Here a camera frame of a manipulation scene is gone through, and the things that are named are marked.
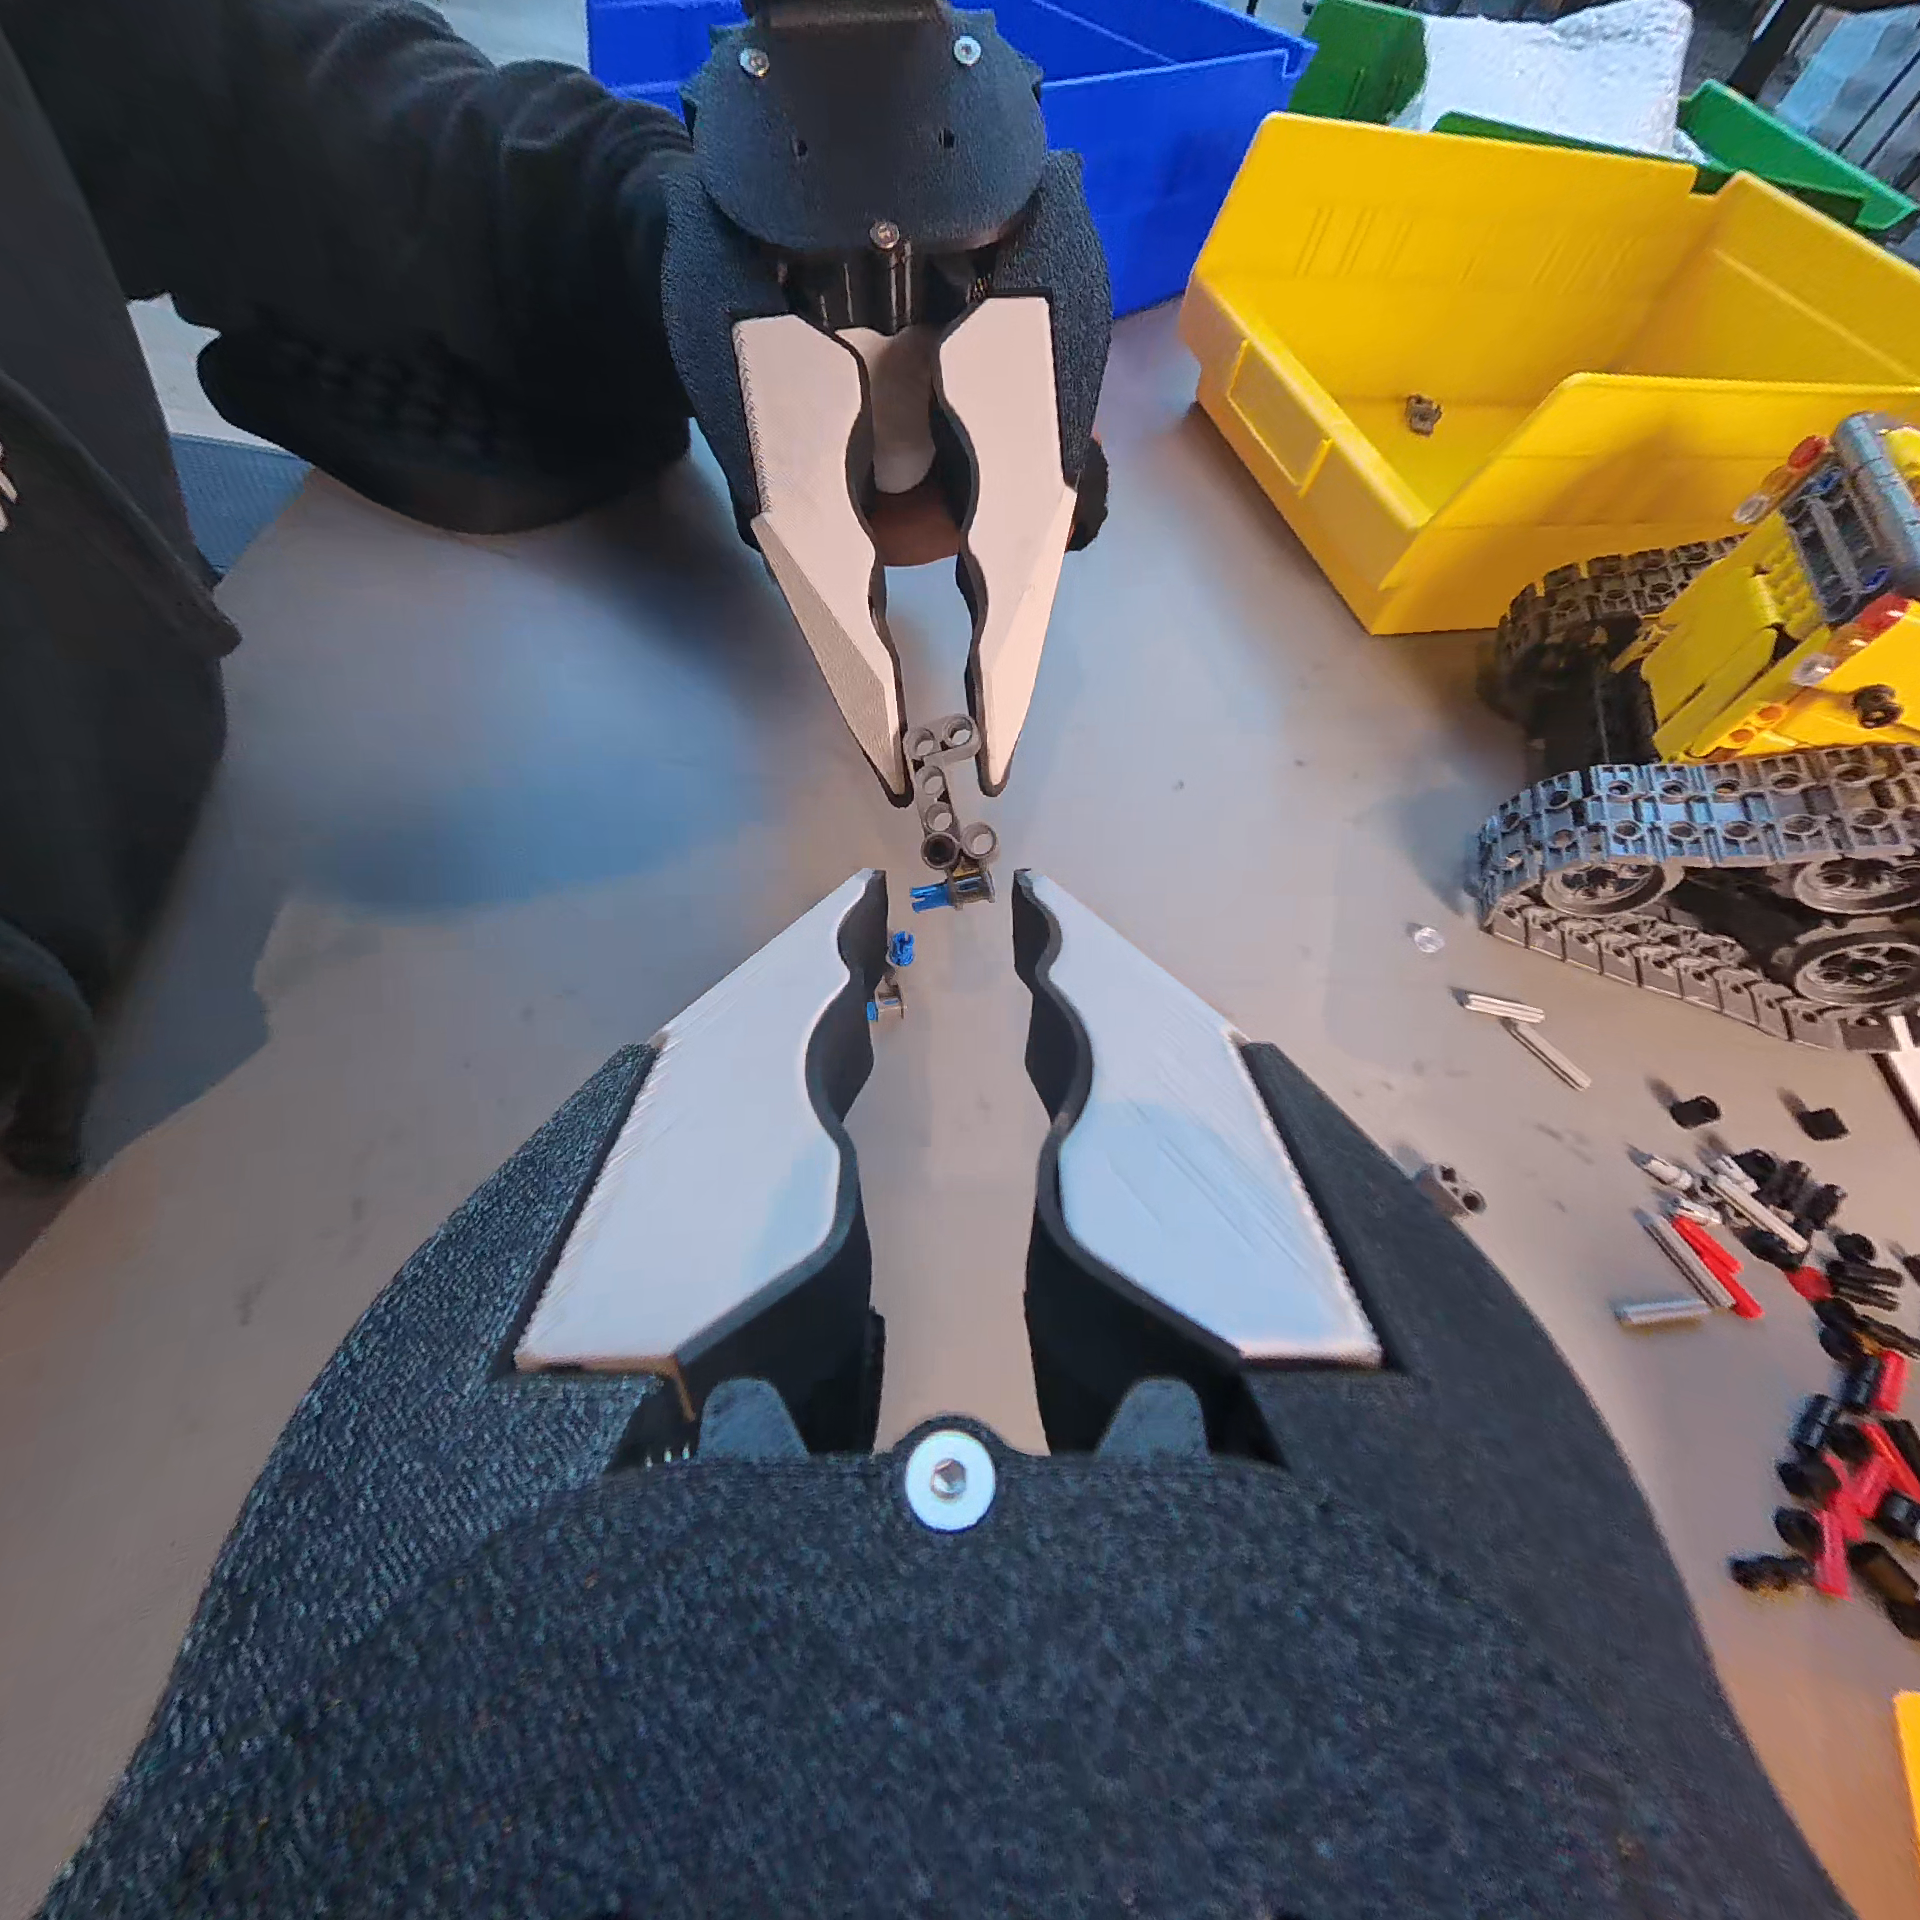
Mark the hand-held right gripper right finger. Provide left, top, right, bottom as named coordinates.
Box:
left=1011, top=869, right=1384, bottom=1370

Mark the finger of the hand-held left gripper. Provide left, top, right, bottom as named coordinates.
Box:
left=731, top=311, right=918, bottom=799
left=935, top=291, right=1083, bottom=797

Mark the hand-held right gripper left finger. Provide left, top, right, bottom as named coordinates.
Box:
left=513, top=865, right=894, bottom=1383

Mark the grey L-shaped beam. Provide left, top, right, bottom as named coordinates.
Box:
left=902, top=717, right=978, bottom=843

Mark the person's left forearm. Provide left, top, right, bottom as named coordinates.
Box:
left=0, top=0, right=697, bottom=537

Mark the grey desk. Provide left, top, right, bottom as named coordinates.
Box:
left=0, top=270, right=1920, bottom=1920

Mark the person's left hand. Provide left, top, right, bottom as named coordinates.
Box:
left=868, top=483, right=974, bottom=568

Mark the blue plastic storage bin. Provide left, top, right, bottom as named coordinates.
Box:
left=585, top=0, right=1320, bottom=322

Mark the green plastic storage bin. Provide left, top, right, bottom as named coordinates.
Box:
left=1290, top=0, right=1920, bottom=234

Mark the blue grey fabric seat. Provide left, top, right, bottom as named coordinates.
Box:
left=164, top=431, right=309, bottom=576

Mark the white foam block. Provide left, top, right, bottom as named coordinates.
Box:
left=1386, top=0, right=1695, bottom=151

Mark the pile of black red connectors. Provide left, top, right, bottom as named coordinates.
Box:
left=1628, top=1147, right=1920, bottom=1599

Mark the yellow tracked toy vehicle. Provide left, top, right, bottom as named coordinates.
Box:
left=1469, top=414, right=1920, bottom=1052

